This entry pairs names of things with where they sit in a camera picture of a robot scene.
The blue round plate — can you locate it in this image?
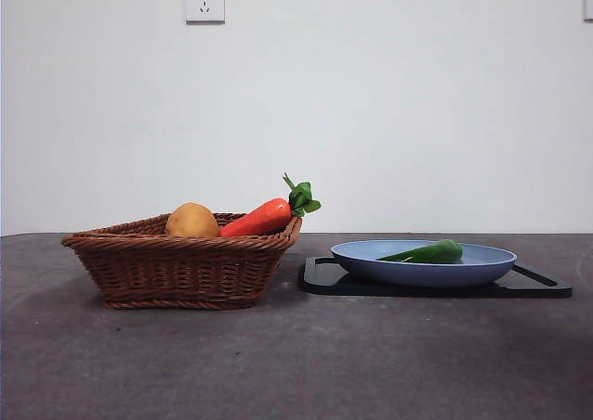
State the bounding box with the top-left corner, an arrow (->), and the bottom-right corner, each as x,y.
330,239 -> 518,288

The green pepper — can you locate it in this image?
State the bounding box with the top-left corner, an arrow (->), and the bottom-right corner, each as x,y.
374,238 -> 464,264

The orange carrot with green leaves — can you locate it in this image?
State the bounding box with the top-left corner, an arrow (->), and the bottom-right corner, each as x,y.
218,172 -> 322,238

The black flat tray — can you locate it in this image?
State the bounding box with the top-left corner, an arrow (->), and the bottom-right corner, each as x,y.
301,254 -> 574,299

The yellow-brown potato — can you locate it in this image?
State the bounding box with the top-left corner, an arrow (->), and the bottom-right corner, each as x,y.
165,200 -> 220,238

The brown wicker basket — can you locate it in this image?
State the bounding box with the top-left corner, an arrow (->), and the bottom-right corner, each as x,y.
61,211 -> 303,311

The white wall socket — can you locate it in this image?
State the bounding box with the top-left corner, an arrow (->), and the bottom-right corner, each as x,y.
184,0 -> 227,25

